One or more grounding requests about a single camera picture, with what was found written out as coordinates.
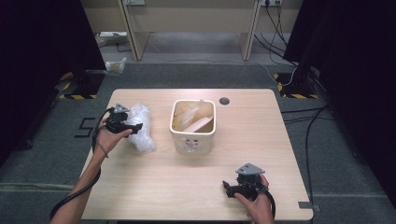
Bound black curtain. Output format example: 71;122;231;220
0;0;107;167
282;0;396;210

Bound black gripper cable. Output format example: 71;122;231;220
263;189;277;219
49;106;116;221

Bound person's left hand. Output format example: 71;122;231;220
94;116;134;157

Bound person's right hand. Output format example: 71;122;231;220
233;174;276;224

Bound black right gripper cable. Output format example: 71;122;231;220
263;189;277;219

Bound black stand base hazard tape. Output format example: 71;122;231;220
273;71;320;100
58;69;106;101

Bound white power strip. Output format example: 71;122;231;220
98;30;129;39

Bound thin black wrist band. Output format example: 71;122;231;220
98;143;110;159

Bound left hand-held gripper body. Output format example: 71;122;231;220
105;103;131;135

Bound small clear plastic bag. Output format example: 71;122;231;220
105;56;128;77

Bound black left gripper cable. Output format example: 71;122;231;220
49;106;116;221

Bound light wooden desk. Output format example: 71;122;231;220
79;0;304;63

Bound black wall socket cables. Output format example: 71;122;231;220
253;2;299;68

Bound black floor cables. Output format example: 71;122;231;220
280;105;336;204

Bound white square bin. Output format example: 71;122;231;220
169;99;218;156

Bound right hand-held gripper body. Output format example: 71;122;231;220
235;162;269;202

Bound white floor cable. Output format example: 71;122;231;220
148;42;297;87

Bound white packet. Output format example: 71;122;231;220
183;116;215;133

